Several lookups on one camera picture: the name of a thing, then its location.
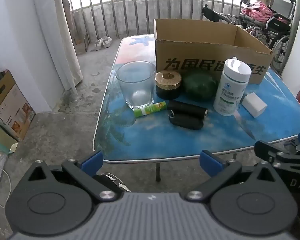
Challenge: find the white supplement bottle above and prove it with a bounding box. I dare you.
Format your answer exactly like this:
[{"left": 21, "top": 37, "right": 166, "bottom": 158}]
[{"left": 213, "top": 58, "right": 252, "bottom": 117}]

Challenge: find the white rectangular block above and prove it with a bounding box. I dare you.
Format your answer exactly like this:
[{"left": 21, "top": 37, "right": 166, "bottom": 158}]
[{"left": 241, "top": 92, "right": 267, "bottom": 118}]

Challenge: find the green glue stick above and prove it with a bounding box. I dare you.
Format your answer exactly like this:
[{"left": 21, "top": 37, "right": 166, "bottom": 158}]
[{"left": 134, "top": 101, "right": 167, "bottom": 117}]

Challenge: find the black oval key case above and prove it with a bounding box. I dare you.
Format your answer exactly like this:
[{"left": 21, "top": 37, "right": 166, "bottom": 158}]
[{"left": 168, "top": 112, "right": 204, "bottom": 130}]

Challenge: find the beige curtain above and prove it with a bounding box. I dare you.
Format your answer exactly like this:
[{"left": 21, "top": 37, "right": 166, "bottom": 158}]
[{"left": 31, "top": 0, "right": 83, "bottom": 92}]

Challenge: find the appliance cardboard box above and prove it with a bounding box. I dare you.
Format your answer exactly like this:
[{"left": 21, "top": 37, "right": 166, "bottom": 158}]
[{"left": 0, "top": 69, "right": 36, "bottom": 142}]

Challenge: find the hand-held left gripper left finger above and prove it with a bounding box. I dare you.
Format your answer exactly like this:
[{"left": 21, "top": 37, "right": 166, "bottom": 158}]
[{"left": 27, "top": 151, "right": 123, "bottom": 202}]

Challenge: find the black jar with gold lid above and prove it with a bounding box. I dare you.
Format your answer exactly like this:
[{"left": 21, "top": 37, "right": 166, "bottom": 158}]
[{"left": 154, "top": 71, "right": 182, "bottom": 100}]

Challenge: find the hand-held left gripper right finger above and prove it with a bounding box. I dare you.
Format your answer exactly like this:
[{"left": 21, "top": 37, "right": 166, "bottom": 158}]
[{"left": 185, "top": 150, "right": 278, "bottom": 202}]

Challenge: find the black wheelchair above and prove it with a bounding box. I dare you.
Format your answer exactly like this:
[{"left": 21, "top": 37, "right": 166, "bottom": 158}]
[{"left": 240, "top": 0, "right": 298, "bottom": 71}]

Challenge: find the small open green box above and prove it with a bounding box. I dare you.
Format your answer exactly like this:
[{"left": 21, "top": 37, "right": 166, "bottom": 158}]
[{"left": 0, "top": 126, "right": 19, "bottom": 154}]

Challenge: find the green glass ball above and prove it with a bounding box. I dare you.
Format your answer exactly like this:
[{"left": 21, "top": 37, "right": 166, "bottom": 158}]
[{"left": 182, "top": 72, "right": 218, "bottom": 102}]

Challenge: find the pink clothing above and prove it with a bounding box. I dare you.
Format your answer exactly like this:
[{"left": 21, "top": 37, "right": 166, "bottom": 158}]
[{"left": 241, "top": 1, "right": 275, "bottom": 18}]

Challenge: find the person's black white shoe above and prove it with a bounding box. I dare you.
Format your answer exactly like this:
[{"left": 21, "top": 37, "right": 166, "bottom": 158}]
[{"left": 94, "top": 172, "right": 130, "bottom": 193}]

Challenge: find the black cylinder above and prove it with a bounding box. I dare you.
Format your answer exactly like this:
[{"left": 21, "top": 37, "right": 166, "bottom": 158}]
[{"left": 167, "top": 100, "right": 208, "bottom": 119}]

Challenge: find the white cable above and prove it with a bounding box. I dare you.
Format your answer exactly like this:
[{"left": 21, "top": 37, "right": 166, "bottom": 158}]
[{"left": 0, "top": 167, "right": 12, "bottom": 215}]

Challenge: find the clear glass cup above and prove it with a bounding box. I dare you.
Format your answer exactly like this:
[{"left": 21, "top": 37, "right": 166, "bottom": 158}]
[{"left": 115, "top": 61, "right": 157, "bottom": 111}]

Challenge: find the printed cardboard box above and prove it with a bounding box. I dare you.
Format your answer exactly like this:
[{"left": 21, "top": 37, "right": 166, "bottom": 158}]
[{"left": 154, "top": 19, "right": 274, "bottom": 85}]

